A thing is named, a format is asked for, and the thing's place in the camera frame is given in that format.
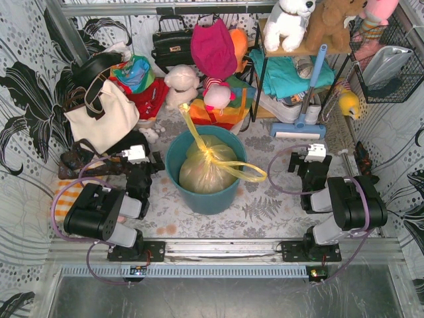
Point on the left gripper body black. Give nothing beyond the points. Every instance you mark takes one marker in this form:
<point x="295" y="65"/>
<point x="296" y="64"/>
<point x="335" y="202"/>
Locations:
<point x="154" y="163"/>

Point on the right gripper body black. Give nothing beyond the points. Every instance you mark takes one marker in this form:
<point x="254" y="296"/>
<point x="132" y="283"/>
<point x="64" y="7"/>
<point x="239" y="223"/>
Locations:
<point x="296" y="162"/>

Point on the yellow trash bag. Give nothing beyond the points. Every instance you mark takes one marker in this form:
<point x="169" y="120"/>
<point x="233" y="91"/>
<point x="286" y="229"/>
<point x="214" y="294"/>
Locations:
<point x="211" y="165"/>

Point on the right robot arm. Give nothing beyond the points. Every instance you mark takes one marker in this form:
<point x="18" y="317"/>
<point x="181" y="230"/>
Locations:
<point x="354" y="206"/>

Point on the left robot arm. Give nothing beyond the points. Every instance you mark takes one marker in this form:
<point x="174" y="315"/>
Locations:
<point x="95" y="213"/>

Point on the brown patterned bag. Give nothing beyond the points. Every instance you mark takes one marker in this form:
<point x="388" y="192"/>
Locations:
<point x="101" y="163"/>

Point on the teal trash bin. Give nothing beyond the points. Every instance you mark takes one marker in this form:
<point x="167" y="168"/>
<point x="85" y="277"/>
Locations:
<point x="205" y="204"/>

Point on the cream canvas tote bag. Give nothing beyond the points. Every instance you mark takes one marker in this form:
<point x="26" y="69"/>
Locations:
<point x="119" y="117"/>

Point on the colourful printed bag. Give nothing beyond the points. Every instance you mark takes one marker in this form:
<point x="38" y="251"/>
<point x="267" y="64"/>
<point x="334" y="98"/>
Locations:
<point x="134" y="76"/>

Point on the magenta fabric bag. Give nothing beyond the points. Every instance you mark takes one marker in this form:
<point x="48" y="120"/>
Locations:
<point x="213" y="51"/>

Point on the pink case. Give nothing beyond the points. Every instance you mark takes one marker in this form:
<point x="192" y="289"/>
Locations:
<point x="121" y="219"/>

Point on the small white plush toy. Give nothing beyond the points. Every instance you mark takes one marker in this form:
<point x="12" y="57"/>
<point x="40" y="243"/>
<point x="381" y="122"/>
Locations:
<point x="152" y="135"/>

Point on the grey chenille mop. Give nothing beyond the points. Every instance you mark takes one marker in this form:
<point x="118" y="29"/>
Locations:
<point x="339" y="139"/>

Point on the blue floor sweeper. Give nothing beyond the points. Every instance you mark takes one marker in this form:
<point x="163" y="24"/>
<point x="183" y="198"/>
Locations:
<point x="300" y="129"/>

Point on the dark butterfly ornament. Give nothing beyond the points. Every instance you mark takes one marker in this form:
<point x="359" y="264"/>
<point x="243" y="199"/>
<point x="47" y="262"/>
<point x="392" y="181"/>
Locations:
<point x="364" y="163"/>

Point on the white shoes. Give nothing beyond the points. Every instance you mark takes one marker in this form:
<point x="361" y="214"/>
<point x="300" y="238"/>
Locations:
<point x="288" y="114"/>

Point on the orange checked cloth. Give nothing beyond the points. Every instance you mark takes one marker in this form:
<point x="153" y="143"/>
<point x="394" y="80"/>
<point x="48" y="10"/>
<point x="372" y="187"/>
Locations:
<point x="67" y="199"/>

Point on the red cloth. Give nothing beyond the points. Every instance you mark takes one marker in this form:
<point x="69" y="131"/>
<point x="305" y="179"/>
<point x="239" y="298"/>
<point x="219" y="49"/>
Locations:
<point x="151" y="99"/>

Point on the yellow plush duck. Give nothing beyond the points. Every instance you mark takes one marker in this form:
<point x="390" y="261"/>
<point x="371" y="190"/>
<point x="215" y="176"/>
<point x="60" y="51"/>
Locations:
<point x="348" y="101"/>

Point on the teal folded cloth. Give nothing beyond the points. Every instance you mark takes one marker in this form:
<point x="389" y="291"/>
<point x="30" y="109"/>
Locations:
<point x="281" y="79"/>

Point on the rainbow striped cloth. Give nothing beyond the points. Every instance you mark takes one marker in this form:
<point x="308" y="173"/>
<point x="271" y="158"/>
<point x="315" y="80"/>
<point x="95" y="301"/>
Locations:
<point x="232" y="115"/>

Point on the cream plush lamb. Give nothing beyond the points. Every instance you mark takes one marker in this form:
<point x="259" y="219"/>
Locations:
<point x="183" y="83"/>

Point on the pink plush doll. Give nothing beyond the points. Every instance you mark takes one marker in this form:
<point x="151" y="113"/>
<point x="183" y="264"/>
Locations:
<point x="217" y="94"/>

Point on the black hat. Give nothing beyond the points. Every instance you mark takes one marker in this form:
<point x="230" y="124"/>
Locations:
<point x="83" y="75"/>

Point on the black metal shelf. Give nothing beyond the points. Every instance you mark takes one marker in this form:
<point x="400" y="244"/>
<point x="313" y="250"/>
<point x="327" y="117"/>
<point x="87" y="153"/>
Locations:
<point x="261" y="68"/>

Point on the silver foil pouch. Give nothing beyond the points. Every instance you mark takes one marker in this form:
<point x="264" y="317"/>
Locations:
<point x="386" y="64"/>

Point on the black leather handbag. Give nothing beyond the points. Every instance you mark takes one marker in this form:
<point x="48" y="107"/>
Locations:
<point x="172" y="48"/>

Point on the brown teddy bear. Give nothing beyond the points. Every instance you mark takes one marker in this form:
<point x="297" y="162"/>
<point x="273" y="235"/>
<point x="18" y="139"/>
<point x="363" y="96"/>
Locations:
<point x="328" y="20"/>

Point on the orange plush toy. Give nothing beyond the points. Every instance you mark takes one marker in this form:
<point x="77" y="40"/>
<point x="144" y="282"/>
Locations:
<point x="240" y="42"/>

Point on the white plush dog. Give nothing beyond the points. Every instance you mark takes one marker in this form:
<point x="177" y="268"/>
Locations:
<point x="287" y="24"/>

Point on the pink plush toy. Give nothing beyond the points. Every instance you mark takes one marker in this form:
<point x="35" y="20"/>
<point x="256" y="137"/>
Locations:
<point x="374" y="22"/>

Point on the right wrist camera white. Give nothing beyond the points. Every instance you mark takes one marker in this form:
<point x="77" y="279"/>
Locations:
<point x="315" y="153"/>

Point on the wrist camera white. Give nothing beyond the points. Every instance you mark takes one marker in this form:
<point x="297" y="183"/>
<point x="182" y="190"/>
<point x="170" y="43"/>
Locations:
<point x="315" y="153"/>
<point x="135" y="154"/>

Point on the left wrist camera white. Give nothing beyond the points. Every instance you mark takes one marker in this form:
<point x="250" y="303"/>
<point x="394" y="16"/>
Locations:
<point x="135" y="154"/>

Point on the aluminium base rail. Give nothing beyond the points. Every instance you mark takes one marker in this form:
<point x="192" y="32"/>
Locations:
<point x="231" y="251"/>

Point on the black wire basket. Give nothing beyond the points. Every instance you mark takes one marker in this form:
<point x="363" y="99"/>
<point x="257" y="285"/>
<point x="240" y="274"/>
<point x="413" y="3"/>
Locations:
<point x="409" y="78"/>

